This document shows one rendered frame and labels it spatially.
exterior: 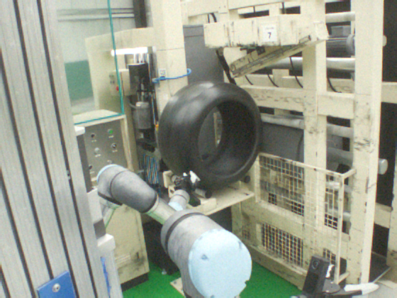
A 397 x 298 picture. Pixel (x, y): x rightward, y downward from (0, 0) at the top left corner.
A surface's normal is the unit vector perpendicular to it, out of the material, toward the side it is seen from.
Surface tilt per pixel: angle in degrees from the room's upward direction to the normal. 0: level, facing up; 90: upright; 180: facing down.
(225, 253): 83
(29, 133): 90
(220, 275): 83
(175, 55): 90
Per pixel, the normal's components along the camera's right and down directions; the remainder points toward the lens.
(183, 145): -0.22, 0.23
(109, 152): 0.57, 0.18
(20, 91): 0.80, 0.10
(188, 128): -0.19, -0.01
